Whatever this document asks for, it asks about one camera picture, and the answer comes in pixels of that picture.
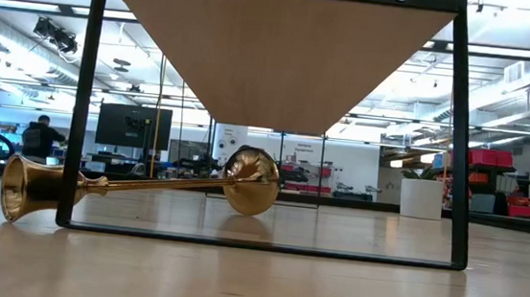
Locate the gold candlestick holder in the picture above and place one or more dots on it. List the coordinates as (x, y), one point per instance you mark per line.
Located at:
(31, 186)

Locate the red storage bin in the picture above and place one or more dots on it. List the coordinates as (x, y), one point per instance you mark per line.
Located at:
(490, 157)

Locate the wooden riser with black frame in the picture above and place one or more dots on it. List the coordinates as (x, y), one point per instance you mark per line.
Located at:
(277, 63)

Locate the black monitor screen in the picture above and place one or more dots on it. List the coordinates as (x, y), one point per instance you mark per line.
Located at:
(132, 126)

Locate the person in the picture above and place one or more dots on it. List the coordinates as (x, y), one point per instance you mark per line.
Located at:
(37, 140)

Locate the white pot with green plant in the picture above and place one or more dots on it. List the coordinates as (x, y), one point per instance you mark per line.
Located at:
(421, 198)

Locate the black ceiling-mounted device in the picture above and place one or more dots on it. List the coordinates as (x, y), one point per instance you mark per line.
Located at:
(56, 34)

